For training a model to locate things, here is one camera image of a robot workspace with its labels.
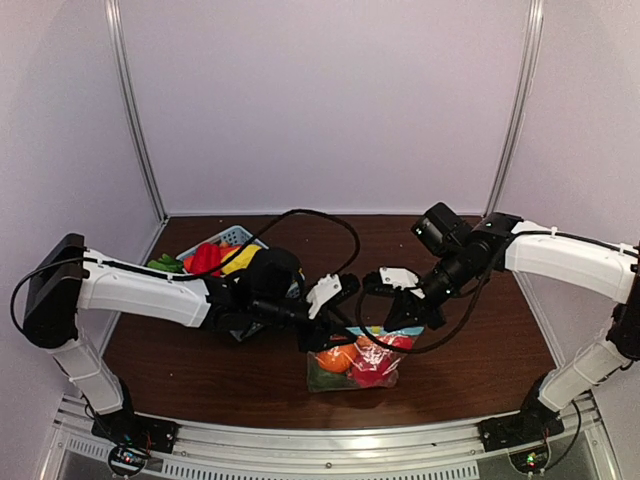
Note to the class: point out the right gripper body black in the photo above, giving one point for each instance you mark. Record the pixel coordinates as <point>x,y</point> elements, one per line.
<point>435,317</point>

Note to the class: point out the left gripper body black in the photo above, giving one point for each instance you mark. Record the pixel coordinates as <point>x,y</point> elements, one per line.
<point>309,341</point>

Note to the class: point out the orange fruit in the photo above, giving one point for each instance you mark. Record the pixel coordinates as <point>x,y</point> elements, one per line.
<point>338,359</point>

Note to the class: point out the green lime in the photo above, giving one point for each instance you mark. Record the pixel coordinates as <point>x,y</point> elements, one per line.
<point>320,380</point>

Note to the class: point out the clear zip top bag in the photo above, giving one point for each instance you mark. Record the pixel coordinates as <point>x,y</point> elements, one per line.
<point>312,363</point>

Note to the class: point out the red apple toy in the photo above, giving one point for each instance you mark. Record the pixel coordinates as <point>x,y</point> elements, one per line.
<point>374,368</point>

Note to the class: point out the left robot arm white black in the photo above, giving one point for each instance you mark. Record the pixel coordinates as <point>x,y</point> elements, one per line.
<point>268,291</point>

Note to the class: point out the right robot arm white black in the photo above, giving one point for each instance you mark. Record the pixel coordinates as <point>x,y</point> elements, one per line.
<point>503,242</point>

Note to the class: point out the yellow banana toy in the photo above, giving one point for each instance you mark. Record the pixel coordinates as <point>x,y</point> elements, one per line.
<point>239,262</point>

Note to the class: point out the red bell pepper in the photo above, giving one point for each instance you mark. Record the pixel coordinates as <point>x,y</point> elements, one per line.
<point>207,257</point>

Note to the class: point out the green leafy vegetable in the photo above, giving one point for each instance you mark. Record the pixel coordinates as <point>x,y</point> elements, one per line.
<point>166,263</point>

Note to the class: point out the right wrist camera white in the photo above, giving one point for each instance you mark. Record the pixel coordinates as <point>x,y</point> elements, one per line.
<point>398,277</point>

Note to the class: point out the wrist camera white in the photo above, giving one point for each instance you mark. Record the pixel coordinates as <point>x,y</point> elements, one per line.
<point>398,277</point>
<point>322,292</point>

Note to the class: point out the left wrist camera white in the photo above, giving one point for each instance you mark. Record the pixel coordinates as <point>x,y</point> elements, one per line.
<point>322,292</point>

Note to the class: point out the aluminium front rail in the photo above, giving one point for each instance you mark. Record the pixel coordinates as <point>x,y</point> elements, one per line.
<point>446,450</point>

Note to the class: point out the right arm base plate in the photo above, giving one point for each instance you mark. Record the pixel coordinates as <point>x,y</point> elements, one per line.
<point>517,429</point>

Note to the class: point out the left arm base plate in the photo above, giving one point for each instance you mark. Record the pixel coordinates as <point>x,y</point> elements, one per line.
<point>141,432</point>

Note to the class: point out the right aluminium frame post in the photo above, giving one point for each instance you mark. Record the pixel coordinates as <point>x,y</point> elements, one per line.
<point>533,33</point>

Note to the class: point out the aluminium frame post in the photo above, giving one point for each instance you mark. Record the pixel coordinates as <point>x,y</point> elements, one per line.
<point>533,33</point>
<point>133,118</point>

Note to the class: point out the left aluminium frame post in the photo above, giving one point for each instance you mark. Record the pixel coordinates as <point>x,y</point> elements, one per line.
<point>133,118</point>

